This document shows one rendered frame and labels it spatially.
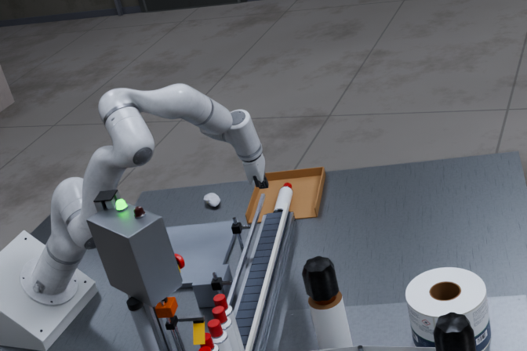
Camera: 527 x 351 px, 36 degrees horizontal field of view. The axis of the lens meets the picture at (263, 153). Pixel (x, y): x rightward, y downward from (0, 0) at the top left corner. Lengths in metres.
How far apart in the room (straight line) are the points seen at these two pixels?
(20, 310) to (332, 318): 1.06
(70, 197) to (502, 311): 1.26
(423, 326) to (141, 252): 0.74
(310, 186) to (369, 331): 0.94
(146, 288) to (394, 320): 0.77
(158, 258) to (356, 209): 1.20
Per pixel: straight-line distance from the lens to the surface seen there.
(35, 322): 2.66
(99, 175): 2.27
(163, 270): 1.82
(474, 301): 2.07
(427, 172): 3.02
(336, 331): 2.09
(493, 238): 2.62
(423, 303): 2.08
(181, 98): 2.16
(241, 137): 2.45
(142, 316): 1.89
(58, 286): 2.68
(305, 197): 2.99
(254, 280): 2.53
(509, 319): 2.24
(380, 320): 2.27
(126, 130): 2.13
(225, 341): 2.08
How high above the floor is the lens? 2.32
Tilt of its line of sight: 26 degrees down
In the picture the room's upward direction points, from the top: 14 degrees counter-clockwise
